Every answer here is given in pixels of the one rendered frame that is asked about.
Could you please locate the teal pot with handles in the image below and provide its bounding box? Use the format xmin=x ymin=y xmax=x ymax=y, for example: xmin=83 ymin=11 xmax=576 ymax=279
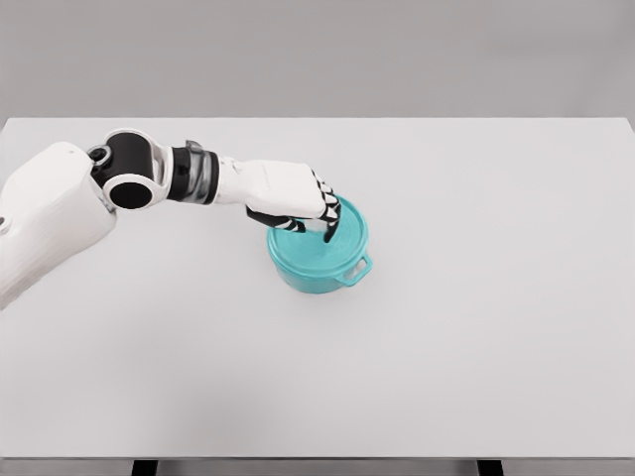
xmin=268 ymin=194 xmax=374 ymax=297

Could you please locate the teal pot lid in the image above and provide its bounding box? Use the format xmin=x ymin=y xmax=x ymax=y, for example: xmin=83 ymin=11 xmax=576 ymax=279
xmin=267 ymin=194 xmax=370 ymax=280

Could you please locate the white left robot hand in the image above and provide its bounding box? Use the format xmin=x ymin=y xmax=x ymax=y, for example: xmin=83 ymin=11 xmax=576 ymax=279
xmin=245 ymin=159 xmax=344 ymax=245

